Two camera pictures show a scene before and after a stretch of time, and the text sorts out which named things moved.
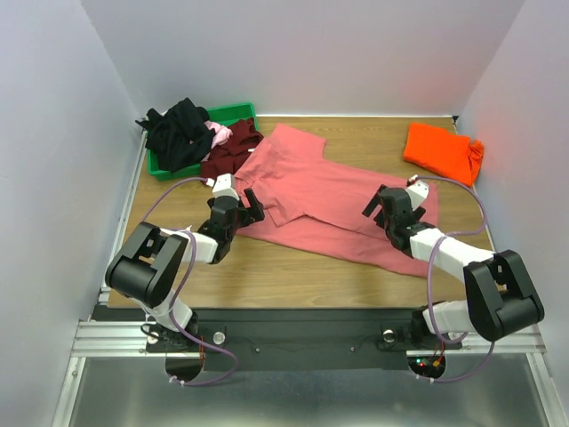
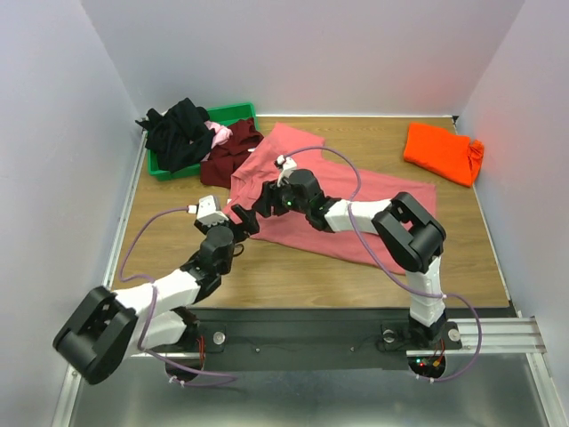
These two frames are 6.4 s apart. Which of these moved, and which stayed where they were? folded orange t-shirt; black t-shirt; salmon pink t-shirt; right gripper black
Moved: right gripper black
Stayed: folded orange t-shirt; salmon pink t-shirt; black t-shirt
